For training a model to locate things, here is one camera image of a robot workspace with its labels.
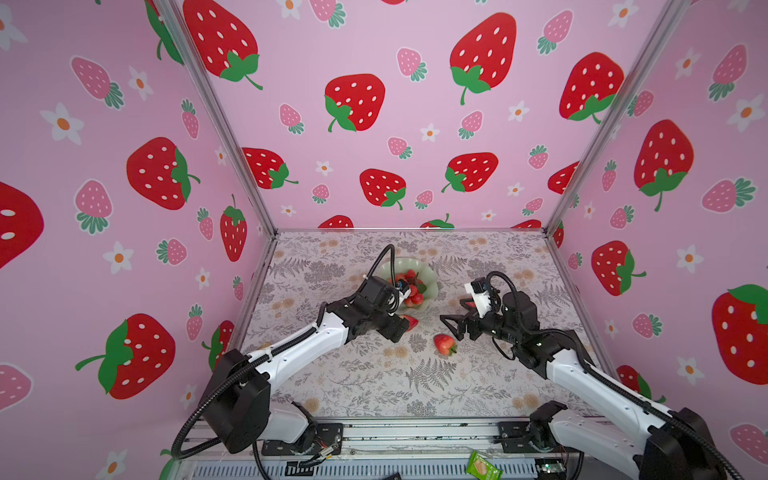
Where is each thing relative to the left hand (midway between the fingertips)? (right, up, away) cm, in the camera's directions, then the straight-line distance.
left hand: (399, 316), depth 83 cm
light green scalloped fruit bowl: (+10, +11, +21) cm, 25 cm away
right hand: (+14, +3, -5) cm, 15 cm away
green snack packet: (+19, -33, -14) cm, 41 cm away
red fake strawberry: (+14, -9, +3) cm, 17 cm away
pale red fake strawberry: (+4, -3, +10) cm, 11 cm away
